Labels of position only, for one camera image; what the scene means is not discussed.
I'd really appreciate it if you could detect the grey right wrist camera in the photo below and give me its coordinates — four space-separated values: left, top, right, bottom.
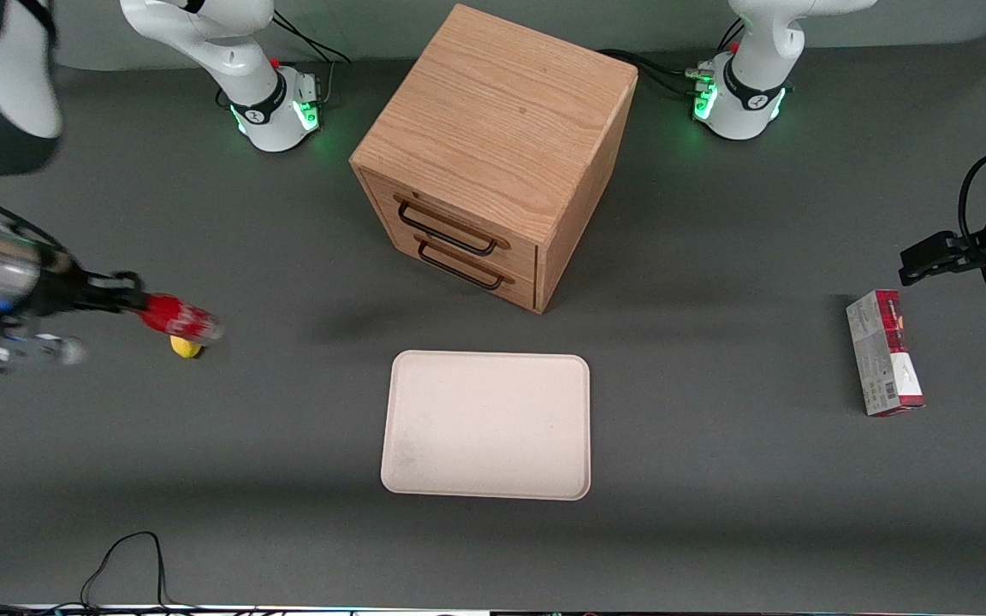
0 325 87 374

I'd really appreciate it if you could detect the black right arm base cable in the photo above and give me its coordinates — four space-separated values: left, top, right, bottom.
270 9 353 110

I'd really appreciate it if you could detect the black left arm base cable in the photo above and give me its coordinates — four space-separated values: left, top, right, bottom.
600 17 746 97

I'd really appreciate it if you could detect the red and white carton box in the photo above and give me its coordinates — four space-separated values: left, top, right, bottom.
846 289 926 418

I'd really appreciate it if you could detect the black drawer handle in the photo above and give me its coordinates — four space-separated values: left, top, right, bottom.
396 198 500 258
418 241 505 292

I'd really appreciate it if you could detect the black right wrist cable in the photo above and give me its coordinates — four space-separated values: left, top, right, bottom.
0 178 74 258

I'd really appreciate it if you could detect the black upper drawer handle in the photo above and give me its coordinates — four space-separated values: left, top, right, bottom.
396 198 500 258

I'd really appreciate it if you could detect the black arm base cable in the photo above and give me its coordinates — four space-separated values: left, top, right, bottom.
270 9 353 110
600 17 746 97

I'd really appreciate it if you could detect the thin black table-edge cable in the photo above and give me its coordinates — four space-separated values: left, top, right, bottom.
0 530 288 616

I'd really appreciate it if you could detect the red soda can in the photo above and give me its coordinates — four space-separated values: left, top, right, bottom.
140 293 224 346

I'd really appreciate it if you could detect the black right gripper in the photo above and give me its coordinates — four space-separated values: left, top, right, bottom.
29 261 148 319

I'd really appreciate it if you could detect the wooden two-drawer cabinet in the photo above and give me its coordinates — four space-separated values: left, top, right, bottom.
349 3 639 315

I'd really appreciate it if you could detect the cream rectangular tray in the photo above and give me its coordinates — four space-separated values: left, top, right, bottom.
380 349 591 501

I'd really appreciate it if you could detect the black lower drawer handle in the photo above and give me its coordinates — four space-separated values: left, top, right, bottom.
418 241 505 292

